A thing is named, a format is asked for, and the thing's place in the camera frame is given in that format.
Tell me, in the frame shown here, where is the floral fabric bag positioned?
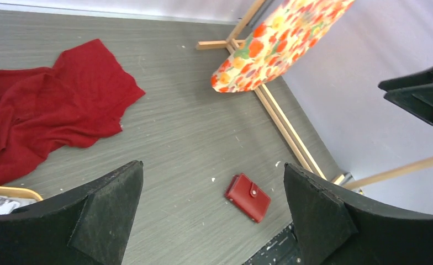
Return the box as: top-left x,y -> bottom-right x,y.
211,0 -> 354,93

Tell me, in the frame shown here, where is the yellow oval tray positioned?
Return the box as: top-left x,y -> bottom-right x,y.
0,186 -> 43,202

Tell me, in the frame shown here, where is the red card holder wallet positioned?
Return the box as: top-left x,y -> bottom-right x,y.
224,173 -> 271,223

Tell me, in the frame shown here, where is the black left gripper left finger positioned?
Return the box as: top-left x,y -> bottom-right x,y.
0,160 -> 144,264

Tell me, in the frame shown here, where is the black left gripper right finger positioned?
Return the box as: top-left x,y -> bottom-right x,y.
284,163 -> 433,264

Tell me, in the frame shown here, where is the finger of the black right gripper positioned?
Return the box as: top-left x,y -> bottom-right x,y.
378,66 -> 433,126

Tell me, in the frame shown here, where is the red cloth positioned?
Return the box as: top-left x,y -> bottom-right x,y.
0,39 -> 145,185

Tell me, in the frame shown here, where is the wooden frame rack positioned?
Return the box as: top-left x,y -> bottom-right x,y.
196,0 -> 433,190

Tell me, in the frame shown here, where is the white VIP card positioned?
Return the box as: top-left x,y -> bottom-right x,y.
0,196 -> 36,215

